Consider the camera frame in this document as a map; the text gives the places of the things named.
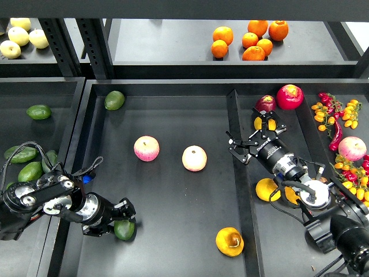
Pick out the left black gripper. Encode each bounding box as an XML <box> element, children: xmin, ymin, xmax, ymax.
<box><xmin>82</xmin><ymin>196</ymin><xmax>136</xmax><ymax>237</ymax></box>

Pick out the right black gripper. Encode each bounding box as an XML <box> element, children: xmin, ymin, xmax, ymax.
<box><xmin>225</xmin><ymin>107</ymin><xmax>294</xmax><ymax>174</ymax></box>

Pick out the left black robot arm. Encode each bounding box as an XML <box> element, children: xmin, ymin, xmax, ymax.
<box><xmin>1</xmin><ymin>141</ymin><xmax>136</xmax><ymax>241</ymax></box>

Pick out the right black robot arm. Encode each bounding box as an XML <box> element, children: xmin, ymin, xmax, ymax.
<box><xmin>226</xmin><ymin>107</ymin><xmax>368</xmax><ymax>276</ymax></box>

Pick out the green avocado at tray corner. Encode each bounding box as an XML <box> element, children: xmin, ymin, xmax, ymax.
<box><xmin>104</xmin><ymin>91</ymin><xmax>125</xmax><ymax>111</ymax></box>

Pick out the green avocado upper left tray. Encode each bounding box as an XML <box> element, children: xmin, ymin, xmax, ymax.
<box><xmin>26</xmin><ymin>104</ymin><xmax>52</xmax><ymax>120</ymax></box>

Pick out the pale yellow pear right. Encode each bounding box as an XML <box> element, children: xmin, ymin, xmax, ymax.
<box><xmin>29</xmin><ymin>29</ymin><xmax>49</xmax><ymax>49</ymax></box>

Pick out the pale yellow pear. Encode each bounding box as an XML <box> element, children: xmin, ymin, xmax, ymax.
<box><xmin>7</xmin><ymin>27</ymin><xmax>29</xmax><ymax>47</ymax></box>
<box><xmin>10</xmin><ymin>17</ymin><xmax>31</xmax><ymax>32</ymax></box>
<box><xmin>29</xmin><ymin>29</ymin><xmax>49</xmax><ymax>49</ymax></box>
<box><xmin>0</xmin><ymin>40</ymin><xmax>21</xmax><ymax>59</ymax></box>

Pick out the pale yellow pear front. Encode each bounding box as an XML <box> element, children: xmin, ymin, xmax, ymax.
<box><xmin>0</xmin><ymin>40</ymin><xmax>21</xmax><ymax>59</ymax></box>

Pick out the pale yellow pear centre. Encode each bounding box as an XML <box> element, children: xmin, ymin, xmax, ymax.
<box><xmin>7</xmin><ymin>27</ymin><xmax>29</xmax><ymax>47</ymax></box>

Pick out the pale yellow pear top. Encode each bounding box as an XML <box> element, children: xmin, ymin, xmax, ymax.
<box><xmin>10</xmin><ymin>17</ymin><xmax>31</xmax><ymax>32</ymax></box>

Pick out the dark red apple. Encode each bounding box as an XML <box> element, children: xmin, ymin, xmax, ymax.
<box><xmin>255</xmin><ymin>95</ymin><xmax>277</xmax><ymax>112</ymax></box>

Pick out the large red apple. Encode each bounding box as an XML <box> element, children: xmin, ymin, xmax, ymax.
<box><xmin>276</xmin><ymin>84</ymin><xmax>304</xmax><ymax>110</ymax></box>

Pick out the pale pink apple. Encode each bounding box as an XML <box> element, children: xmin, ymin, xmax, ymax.
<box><xmin>182</xmin><ymin>145</ymin><xmax>208</xmax><ymax>172</ymax></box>

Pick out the red chili pepper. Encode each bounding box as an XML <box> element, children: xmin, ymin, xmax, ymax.
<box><xmin>329</xmin><ymin>121</ymin><xmax>342</xmax><ymax>151</ymax></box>

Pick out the upper cherry tomato cluster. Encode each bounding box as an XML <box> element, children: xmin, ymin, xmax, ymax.
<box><xmin>311</xmin><ymin>92</ymin><xmax>362</xmax><ymax>134</ymax></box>

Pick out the cherry tomato cluster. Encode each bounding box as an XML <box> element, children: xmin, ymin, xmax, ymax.
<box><xmin>331</xmin><ymin>154</ymin><xmax>368</xmax><ymax>208</ymax></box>
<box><xmin>311</xmin><ymin>92</ymin><xmax>362</xmax><ymax>134</ymax></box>

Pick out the pink red apple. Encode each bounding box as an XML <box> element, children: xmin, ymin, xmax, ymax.
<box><xmin>134</xmin><ymin>136</ymin><xmax>160</xmax><ymax>162</ymax></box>

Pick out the orange front bottom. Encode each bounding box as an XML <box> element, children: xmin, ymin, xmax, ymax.
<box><xmin>242</xmin><ymin>46</ymin><xmax>265</xmax><ymax>61</ymax></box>

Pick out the orange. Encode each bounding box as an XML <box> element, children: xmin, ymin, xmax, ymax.
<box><xmin>247</xmin><ymin>20</ymin><xmax>269</xmax><ymax>38</ymax></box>
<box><xmin>210</xmin><ymin>40</ymin><xmax>228</xmax><ymax>58</ymax></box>
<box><xmin>242</xmin><ymin>46</ymin><xmax>265</xmax><ymax>61</ymax></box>
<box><xmin>268</xmin><ymin>20</ymin><xmax>289</xmax><ymax>42</ymax></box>
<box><xmin>212</xmin><ymin>26</ymin><xmax>234</xmax><ymax>46</ymax></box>

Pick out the black left tray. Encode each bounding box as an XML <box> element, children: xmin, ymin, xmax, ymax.
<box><xmin>1</xmin><ymin>77</ymin><xmax>85</xmax><ymax>276</ymax></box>

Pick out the large black centre tray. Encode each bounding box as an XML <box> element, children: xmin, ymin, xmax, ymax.
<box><xmin>37</xmin><ymin>79</ymin><xmax>369</xmax><ymax>277</ymax></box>

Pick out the orange right small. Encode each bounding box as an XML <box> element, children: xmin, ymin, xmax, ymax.
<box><xmin>257</xmin><ymin>39</ymin><xmax>273</xmax><ymax>57</ymax></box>

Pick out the orange small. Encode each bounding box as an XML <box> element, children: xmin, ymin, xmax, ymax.
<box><xmin>257</xmin><ymin>39</ymin><xmax>273</xmax><ymax>57</ymax></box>
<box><xmin>242</xmin><ymin>32</ymin><xmax>259</xmax><ymax>49</ymax></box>

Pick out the orange far left bottom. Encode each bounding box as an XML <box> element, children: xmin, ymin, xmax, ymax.
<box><xmin>210</xmin><ymin>40</ymin><xmax>228</xmax><ymax>58</ymax></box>

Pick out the orange centre small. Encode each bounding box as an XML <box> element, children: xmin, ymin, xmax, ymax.
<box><xmin>242</xmin><ymin>32</ymin><xmax>259</xmax><ymax>49</ymax></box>

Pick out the pink apple right tray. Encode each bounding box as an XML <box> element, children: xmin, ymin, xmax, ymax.
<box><xmin>338</xmin><ymin>136</ymin><xmax>367</xmax><ymax>161</ymax></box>

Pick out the lower cherry tomato cluster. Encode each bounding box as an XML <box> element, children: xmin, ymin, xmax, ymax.
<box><xmin>331</xmin><ymin>154</ymin><xmax>368</xmax><ymax>208</ymax></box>

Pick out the orange far left top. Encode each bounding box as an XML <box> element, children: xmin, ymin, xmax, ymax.
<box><xmin>212</xmin><ymin>26</ymin><xmax>234</xmax><ymax>46</ymax></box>

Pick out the orange top right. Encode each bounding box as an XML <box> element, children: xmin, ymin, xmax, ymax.
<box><xmin>268</xmin><ymin>20</ymin><xmax>289</xmax><ymax>42</ymax></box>

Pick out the orange top centre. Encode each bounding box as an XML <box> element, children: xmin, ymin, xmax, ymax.
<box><xmin>247</xmin><ymin>20</ymin><xmax>269</xmax><ymax>38</ymax></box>

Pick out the dark avocado near tray wall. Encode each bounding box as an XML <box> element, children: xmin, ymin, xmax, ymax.
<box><xmin>42</xmin><ymin>149</ymin><xmax>58</xmax><ymax>173</ymax></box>

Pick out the black metal shelf frame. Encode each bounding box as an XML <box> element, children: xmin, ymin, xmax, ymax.
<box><xmin>1</xmin><ymin>1</ymin><xmax>368</xmax><ymax>78</ymax></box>

